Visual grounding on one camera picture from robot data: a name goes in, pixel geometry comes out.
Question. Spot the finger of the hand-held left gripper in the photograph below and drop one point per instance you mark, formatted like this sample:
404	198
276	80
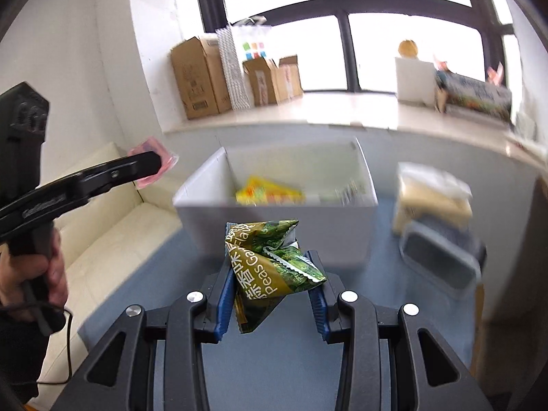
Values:
128	170

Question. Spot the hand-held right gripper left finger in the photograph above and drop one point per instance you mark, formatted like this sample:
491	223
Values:
224	297

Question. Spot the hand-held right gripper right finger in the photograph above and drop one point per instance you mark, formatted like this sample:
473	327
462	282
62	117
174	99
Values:
317	306

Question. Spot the pink snack packet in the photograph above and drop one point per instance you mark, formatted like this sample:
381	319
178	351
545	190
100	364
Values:
165	154

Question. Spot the green pea snack packet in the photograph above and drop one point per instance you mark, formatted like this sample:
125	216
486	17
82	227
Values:
265	261

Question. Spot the white plastic bin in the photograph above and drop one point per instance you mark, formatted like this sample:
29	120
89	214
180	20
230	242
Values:
274	231

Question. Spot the yellow snack packet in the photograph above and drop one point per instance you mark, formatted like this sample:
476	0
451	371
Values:
267	192

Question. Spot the person's left forearm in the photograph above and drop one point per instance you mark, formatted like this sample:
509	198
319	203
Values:
17	351

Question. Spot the person's left hand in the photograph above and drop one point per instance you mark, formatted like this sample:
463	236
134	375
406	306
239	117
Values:
55	269

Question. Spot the cream leather sofa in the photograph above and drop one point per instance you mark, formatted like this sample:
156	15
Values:
107	239

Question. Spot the tall cardboard box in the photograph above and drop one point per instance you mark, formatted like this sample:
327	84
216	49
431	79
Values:
197	81

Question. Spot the grey plastic container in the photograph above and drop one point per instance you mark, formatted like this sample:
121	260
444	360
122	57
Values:
441	261

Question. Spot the dotted white paper bag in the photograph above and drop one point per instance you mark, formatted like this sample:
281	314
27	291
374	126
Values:
233	68

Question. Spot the clear bag with beige contents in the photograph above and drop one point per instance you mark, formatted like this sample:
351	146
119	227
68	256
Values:
428	199

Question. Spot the small open cardboard box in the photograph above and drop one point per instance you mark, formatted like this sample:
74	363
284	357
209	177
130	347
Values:
267	81

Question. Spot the white foam box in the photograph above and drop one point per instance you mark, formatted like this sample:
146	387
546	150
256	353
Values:
415	81

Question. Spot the illustrated cardboard box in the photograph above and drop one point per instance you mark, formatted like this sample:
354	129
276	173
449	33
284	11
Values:
475	94

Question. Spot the pink paper figure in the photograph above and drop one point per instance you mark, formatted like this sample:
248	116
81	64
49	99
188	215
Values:
496	73
442	63

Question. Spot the orange pumpkin ornament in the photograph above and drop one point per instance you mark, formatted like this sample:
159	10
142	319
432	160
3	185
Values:
408	48

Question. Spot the black window frame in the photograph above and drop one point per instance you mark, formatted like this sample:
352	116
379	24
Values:
338	0

